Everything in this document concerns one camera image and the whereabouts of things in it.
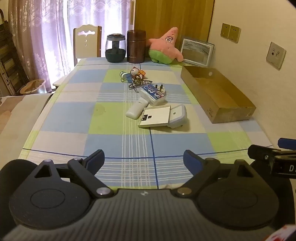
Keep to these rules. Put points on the purple sheer curtain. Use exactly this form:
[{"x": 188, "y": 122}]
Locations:
[{"x": 46, "y": 34}]

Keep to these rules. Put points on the beige upholstered furniture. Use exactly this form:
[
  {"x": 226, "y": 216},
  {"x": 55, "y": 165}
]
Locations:
[{"x": 16, "y": 115}]

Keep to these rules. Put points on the white remote control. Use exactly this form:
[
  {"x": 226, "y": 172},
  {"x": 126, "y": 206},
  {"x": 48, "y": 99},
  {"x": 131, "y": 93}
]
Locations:
[{"x": 135, "y": 111}]

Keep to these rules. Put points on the brown metal canister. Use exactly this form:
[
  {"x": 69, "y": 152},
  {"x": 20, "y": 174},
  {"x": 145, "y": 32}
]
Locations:
[{"x": 136, "y": 46}]

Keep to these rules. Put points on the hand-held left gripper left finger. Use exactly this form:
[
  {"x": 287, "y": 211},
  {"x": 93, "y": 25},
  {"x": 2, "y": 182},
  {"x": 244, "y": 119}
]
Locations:
[{"x": 96, "y": 160}]

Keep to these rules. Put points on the white box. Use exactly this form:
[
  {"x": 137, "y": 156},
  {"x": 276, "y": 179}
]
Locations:
[{"x": 157, "y": 117}]

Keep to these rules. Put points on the brown cardboard box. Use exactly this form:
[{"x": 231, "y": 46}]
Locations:
[{"x": 222, "y": 102}]

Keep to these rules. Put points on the wooden wall panel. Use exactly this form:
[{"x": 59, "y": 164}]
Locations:
[{"x": 173, "y": 14}]

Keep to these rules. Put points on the white wooden chair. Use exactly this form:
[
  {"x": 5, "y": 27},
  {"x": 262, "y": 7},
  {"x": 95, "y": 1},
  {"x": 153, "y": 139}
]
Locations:
[{"x": 87, "y": 47}]

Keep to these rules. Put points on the pink starfish plush toy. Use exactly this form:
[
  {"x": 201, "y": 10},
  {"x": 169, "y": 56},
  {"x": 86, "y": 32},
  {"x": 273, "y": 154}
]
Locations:
[{"x": 163, "y": 49}]

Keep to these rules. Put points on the framed sand picture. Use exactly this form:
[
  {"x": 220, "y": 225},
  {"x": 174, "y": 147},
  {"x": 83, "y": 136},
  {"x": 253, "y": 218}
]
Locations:
[{"x": 196, "y": 52}]

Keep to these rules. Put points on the gold wall socket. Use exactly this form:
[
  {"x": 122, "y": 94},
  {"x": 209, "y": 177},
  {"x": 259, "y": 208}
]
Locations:
[
  {"x": 224, "y": 30},
  {"x": 234, "y": 33}
]

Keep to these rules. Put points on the checked tablecloth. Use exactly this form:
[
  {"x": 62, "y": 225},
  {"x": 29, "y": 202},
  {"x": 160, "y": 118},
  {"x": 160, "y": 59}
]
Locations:
[{"x": 69, "y": 115}]

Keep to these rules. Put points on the dark glass jar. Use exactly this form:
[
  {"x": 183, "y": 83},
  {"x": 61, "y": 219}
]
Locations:
[{"x": 115, "y": 49}]

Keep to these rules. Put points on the white plug adapter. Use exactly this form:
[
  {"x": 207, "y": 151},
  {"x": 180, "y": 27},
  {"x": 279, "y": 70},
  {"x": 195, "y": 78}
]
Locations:
[{"x": 160, "y": 88}]

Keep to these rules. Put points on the blue and clear card pack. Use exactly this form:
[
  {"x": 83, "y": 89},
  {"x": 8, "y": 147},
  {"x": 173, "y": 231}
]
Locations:
[{"x": 151, "y": 93}]

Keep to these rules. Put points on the beige waste bin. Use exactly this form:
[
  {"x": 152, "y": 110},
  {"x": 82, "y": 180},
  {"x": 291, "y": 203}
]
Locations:
[{"x": 32, "y": 87}]

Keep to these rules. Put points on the white wall outlet plate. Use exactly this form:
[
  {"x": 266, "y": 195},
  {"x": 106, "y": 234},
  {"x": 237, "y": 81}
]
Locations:
[{"x": 275, "y": 55}]

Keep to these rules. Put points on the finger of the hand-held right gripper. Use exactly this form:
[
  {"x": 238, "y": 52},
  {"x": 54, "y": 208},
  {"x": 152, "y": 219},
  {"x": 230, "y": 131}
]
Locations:
[
  {"x": 256, "y": 151},
  {"x": 286, "y": 142}
]

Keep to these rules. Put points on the red and white cloth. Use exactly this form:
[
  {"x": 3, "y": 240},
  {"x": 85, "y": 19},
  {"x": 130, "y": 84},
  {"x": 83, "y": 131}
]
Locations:
[{"x": 284, "y": 234}]

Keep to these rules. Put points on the dark folded rack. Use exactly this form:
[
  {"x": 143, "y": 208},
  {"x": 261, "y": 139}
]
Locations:
[{"x": 9, "y": 58}]

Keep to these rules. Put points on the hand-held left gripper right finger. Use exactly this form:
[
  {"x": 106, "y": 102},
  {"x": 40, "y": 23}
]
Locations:
[{"x": 190, "y": 161}]

